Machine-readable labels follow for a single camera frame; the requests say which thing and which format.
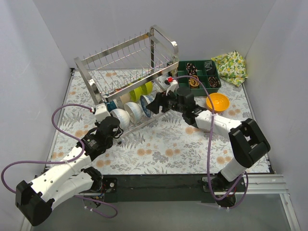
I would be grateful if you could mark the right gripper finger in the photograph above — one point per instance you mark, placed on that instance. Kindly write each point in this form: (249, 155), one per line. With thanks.
(160, 97)
(154, 107)

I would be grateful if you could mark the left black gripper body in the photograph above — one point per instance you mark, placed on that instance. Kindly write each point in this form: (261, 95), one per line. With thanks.
(115, 131)

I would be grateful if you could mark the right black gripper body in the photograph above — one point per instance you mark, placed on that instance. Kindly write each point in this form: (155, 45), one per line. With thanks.
(164, 101)

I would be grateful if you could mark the blue floral white bowl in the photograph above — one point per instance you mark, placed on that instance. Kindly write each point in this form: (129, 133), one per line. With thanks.
(144, 101)

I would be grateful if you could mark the yellow ribbed bowl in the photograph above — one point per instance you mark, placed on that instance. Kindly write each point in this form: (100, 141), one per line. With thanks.
(220, 102)

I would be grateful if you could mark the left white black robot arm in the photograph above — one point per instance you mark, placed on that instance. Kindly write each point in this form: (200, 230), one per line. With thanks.
(36, 199)

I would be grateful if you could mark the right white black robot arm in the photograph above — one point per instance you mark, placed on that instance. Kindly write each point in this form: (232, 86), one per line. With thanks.
(247, 140)

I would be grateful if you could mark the steel two-tier dish rack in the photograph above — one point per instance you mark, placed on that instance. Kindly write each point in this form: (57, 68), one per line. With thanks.
(148, 56)

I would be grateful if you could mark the lime green bowl right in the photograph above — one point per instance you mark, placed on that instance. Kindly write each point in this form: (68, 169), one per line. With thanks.
(147, 88)

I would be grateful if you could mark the lime green bowl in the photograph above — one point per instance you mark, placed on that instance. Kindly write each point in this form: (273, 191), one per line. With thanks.
(135, 94)
(147, 88)

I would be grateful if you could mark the white ribbed bowl front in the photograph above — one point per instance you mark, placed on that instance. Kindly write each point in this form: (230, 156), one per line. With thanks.
(122, 116)

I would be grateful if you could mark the white ribbed bowl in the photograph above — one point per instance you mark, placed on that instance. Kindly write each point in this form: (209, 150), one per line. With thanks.
(122, 116)
(135, 111)

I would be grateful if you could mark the floral table mat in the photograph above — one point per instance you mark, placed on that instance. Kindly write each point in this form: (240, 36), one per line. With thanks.
(166, 145)

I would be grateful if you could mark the lime green bowl left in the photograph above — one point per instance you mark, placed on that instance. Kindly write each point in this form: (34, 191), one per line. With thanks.
(135, 94)

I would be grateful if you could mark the teal blue bowl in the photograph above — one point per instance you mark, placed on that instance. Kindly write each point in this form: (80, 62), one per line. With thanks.
(111, 105)

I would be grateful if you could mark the yellow patterned rolled tie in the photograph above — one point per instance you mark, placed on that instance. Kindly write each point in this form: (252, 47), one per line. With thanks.
(193, 82)

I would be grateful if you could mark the beige floral bowl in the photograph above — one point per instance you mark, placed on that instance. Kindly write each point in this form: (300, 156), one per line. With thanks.
(125, 98)

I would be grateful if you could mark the green divided organizer tray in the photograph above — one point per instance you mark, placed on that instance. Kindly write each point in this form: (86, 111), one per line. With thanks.
(202, 75)

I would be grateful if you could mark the pink black rolled tie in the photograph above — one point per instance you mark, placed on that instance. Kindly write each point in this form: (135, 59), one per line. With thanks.
(191, 69)

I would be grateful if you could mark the dark floral rolled tie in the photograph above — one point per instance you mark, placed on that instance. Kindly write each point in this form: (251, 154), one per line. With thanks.
(213, 82)

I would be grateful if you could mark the grey rolled tie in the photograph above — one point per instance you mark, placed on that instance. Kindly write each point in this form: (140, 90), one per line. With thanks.
(209, 67)

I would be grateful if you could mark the lemon print cloth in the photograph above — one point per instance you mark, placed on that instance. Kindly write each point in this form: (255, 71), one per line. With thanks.
(231, 67)

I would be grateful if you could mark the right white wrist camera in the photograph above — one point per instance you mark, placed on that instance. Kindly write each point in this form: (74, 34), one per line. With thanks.
(172, 85)

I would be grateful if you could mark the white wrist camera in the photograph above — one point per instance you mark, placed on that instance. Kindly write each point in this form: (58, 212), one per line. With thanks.
(172, 85)
(100, 112)

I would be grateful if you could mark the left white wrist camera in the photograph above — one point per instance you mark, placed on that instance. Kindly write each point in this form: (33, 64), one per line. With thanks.
(100, 112)

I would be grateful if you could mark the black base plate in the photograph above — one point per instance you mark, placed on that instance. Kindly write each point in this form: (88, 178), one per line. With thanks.
(197, 193)

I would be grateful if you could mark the aluminium frame rail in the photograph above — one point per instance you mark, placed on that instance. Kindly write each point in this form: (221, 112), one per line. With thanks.
(254, 184)

